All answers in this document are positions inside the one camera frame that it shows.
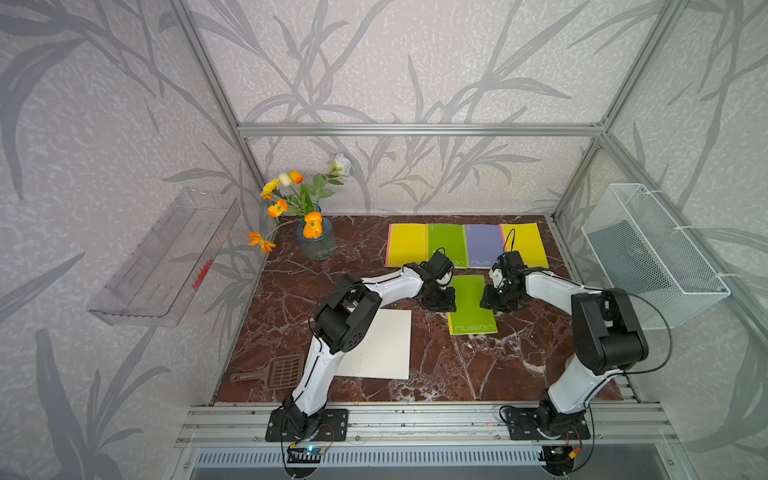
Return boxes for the purple notebook green spine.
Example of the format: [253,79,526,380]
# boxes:
[464,224,504,269]

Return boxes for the glass vase with flowers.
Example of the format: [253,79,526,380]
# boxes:
[248,153,352,259]

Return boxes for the brown slotted spatula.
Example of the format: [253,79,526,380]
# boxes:
[229,354,305,390]

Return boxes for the clear plastic wall tray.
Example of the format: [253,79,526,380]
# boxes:
[87,188,241,327]

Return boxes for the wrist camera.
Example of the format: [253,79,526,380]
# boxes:
[421,247,454,287]
[489,251,528,290]

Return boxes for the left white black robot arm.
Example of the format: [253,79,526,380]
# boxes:
[282,259,456,425]

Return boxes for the yellow notebook pink spine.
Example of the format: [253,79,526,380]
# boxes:
[500,223,549,268]

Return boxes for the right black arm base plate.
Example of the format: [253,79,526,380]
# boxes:
[499,405,592,442]

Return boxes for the white wire mesh basket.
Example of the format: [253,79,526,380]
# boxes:
[582,183,731,331]

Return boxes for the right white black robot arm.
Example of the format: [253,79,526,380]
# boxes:
[481,266,649,428]

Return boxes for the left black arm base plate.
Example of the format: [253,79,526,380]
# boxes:
[265,408,349,443]

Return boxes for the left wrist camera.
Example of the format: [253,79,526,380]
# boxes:
[421,247,454,287]

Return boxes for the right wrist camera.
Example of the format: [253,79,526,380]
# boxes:
[489,251,528,290]

